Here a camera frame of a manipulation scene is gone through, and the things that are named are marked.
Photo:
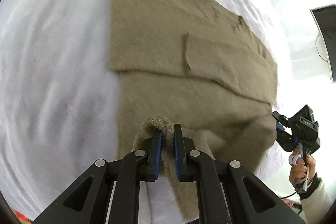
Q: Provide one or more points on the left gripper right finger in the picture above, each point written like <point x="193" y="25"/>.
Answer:
<point x="227" y="192"/>

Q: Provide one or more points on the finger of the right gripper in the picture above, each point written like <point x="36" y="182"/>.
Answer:
<point x="279" y="127"/>
<point x="283" y="120"/>

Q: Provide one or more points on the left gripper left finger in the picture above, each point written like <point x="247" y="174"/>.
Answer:
<point x="108" y="192"/>

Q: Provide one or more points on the olive knit sweater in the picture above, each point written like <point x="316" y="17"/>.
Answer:
<point x="195" y="63"/>

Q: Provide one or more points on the white sleeve forearm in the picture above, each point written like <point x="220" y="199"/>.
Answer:
<point x="316" y="202"/>

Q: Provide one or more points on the right hand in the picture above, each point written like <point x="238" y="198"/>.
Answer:
<point x="303" y="169"/>

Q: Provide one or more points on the lavender fleece blanket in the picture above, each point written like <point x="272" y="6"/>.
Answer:
<point x="58" y="97"/>

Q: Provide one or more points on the dark monitor screen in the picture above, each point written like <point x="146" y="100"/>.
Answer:
<point x="324" y="18"/>

